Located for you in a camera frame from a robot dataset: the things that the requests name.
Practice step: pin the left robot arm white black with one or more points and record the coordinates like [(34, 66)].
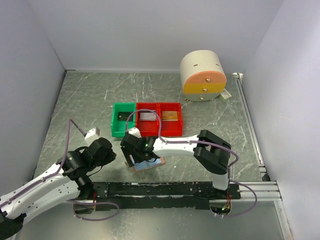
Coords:
[(65, 180)]

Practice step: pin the small white green box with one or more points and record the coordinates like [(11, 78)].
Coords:
[(225, 95)]

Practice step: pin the brown leather card holder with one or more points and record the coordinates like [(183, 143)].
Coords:
[(145, 164)]

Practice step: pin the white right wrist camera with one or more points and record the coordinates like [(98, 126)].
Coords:
[(135, 132)]

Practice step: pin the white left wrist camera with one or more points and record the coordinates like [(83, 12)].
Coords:
[(92, 135)]

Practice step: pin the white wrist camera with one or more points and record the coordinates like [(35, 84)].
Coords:
[(135, 132), (92, 135)]

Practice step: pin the black card in green bin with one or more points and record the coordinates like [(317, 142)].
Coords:
[(125, 115)]

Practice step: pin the white round drawer cabinet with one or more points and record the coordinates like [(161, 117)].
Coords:
[(202, 76)]

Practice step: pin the orange striped card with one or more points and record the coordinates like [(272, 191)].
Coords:
[(170, 116)]

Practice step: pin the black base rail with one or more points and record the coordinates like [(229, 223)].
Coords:
[(148, 195)]

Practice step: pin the green plastic bin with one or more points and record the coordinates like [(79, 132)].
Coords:
[(118, 127)]

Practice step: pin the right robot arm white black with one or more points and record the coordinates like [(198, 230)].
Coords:
[(211, 151)]

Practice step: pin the white corner bracket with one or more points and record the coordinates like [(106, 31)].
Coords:
[(238, 75)]

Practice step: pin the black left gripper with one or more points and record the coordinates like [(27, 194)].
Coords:
[(110, 156)]

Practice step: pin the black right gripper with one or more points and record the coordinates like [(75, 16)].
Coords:
[(136, 160)]

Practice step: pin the white diamond print card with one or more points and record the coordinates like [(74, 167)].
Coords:
[(147, 116)]

